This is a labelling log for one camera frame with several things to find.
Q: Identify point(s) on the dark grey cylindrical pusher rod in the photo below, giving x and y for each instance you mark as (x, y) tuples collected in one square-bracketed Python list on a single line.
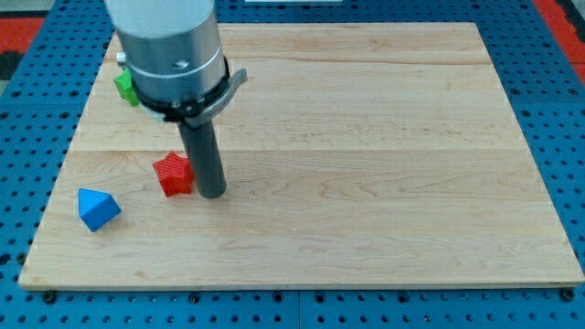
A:
[(202, 150)]

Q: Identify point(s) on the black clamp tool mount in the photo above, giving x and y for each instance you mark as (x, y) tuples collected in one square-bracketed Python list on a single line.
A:
[(200, 110)]

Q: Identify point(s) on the red star block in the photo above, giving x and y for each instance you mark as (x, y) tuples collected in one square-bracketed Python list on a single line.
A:
[(174, 174)]

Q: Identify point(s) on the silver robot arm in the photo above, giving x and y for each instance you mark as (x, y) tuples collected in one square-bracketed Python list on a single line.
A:
[(173, 51)]

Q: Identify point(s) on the green block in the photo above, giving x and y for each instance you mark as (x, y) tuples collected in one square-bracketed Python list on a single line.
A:
[(124, 86)]

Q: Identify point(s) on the blue triangular block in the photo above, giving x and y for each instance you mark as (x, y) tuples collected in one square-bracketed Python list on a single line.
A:
[(96, 208)]

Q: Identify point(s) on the light wooden board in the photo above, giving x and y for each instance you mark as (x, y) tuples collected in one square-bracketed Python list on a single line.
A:
[(357, 156)]

